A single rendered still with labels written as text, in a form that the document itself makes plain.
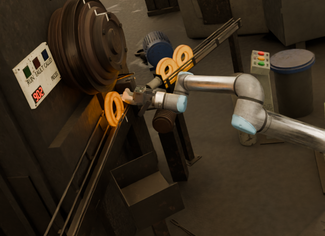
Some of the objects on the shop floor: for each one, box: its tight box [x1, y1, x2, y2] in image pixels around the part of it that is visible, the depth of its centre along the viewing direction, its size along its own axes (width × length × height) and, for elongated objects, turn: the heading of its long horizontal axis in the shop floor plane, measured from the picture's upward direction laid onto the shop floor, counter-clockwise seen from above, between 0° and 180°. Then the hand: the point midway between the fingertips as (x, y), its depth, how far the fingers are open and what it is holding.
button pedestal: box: [251, 50, 284, 145], centre depth 266 cm, size 16×24×62 cm, turn 11°
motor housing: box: [152, 108, 189, 182], centre depth 257 cm, size 13×22×54 cm, turn 11°
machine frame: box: [0, 0, 159, 236], centre depth 217 cm, size 73×108×176 cm
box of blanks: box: [261, 0, 325, 50], centre depth 390 cm, size 103×83×77 cm
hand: (120, 97), depth 221 cm, fingers closed
